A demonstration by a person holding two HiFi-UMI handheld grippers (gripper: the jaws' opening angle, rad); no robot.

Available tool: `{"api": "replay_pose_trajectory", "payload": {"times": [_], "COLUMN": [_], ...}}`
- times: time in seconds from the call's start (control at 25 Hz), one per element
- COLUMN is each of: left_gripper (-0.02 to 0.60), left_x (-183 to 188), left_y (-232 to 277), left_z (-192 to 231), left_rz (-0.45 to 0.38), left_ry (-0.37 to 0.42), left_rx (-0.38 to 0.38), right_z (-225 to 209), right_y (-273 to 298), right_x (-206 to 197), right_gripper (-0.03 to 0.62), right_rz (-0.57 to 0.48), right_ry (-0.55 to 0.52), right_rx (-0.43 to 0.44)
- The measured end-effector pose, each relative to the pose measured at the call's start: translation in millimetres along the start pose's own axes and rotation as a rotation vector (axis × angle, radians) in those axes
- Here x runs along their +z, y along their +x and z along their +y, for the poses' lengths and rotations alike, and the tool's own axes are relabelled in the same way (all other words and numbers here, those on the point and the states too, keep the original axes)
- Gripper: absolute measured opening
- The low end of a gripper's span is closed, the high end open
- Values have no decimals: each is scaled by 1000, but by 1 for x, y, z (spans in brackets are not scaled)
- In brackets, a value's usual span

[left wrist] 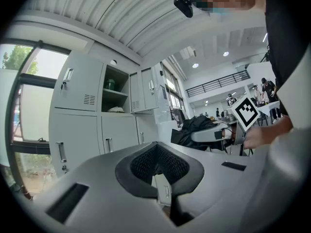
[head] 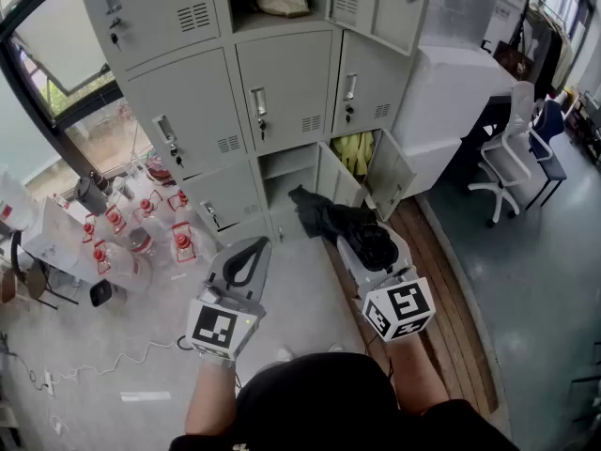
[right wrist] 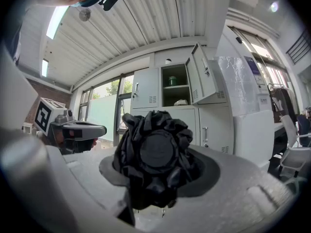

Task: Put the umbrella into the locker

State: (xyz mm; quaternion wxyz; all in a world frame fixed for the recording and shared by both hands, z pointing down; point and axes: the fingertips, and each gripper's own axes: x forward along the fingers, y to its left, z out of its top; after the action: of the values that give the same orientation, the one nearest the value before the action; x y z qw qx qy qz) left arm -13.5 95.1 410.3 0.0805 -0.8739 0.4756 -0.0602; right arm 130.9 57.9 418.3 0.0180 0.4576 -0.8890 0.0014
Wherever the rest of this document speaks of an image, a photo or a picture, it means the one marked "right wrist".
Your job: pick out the grey metal locker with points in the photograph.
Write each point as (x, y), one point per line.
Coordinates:
(213, 125)

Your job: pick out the round ceiling spot light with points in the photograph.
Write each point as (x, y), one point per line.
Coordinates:
(274, 6)

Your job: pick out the metal clothes rack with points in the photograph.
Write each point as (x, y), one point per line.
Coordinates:
(274, 85)

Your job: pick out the green lidded container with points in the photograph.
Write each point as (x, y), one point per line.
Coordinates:
(173, 81)

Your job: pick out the round ceiling fixture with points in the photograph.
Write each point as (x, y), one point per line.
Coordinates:
(84, 14)

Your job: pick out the dark hanging garment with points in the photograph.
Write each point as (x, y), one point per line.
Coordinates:
(281, 103)

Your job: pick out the black cloth bundle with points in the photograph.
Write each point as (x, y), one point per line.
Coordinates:
(155, 152)

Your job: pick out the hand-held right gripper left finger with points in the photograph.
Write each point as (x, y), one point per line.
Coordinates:
(73, 190)

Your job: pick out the black window frame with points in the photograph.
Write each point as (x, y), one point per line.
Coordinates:
(119, 101)

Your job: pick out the white foam box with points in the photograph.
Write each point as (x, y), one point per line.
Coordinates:
(252, 137)

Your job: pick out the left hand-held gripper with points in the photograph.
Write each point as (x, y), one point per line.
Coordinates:
(45, 115)

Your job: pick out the white office chair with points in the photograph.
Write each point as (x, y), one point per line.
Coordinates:
(295, 154)

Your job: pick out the person's black shirt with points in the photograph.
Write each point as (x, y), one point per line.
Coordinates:
(14, 38)

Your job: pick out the beige hanging garment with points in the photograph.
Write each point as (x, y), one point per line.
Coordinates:
(294, 101)

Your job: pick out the white patterned bag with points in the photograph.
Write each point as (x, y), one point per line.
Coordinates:
(181, 103)

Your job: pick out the white dome fixture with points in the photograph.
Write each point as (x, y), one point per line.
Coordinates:
(168, 61)

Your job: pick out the black railing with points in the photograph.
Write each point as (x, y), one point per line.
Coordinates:
(300, 46)

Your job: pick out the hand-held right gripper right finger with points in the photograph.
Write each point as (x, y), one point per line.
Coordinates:
(230, 203)

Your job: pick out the purple poster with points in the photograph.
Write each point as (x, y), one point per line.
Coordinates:
(252, 68)

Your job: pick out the long ceiling light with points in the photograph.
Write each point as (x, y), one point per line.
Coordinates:
(56, 22)
(44, 68)

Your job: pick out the person's left hand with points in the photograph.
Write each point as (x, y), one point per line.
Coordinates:
(77, 147)

